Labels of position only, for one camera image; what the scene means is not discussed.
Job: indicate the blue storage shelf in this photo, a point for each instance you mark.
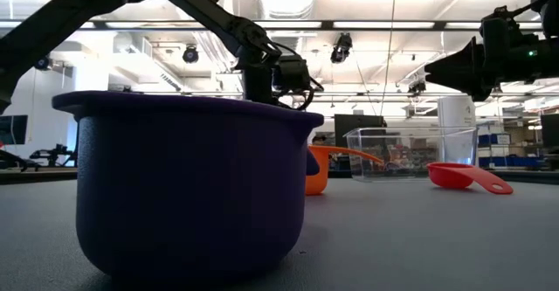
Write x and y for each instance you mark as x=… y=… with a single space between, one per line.
x=506 y=161

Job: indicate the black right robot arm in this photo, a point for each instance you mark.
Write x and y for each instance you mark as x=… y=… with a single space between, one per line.
x=549 y=7

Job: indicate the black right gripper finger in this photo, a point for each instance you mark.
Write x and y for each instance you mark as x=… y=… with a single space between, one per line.
x=463 y=61
x=467 y=85

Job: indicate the black background robot arm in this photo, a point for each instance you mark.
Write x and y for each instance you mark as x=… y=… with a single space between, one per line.
x=52 y=155

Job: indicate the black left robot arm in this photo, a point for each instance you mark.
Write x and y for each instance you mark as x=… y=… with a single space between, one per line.
x=65 y=11

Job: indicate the black ceiling camera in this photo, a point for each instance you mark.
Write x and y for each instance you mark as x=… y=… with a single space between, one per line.
x=417 y=87
x=341 y=48
x=190 y=55
x=42 y=64

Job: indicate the orange measuring cup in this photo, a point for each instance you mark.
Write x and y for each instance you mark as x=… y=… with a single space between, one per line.
x=316 y=173

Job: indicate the clear plastic basket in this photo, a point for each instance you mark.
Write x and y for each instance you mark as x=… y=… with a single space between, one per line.
x=410 y=168

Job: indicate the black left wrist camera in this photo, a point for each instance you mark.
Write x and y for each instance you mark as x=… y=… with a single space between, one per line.
x=291 y=73

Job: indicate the red measuring cup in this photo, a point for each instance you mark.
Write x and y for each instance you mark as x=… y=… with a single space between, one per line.
x=450 y=175

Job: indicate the dark computer monitor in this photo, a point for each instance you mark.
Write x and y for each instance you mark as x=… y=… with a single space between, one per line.
x=551 y=129
x=13 y=129
x=358 y=121

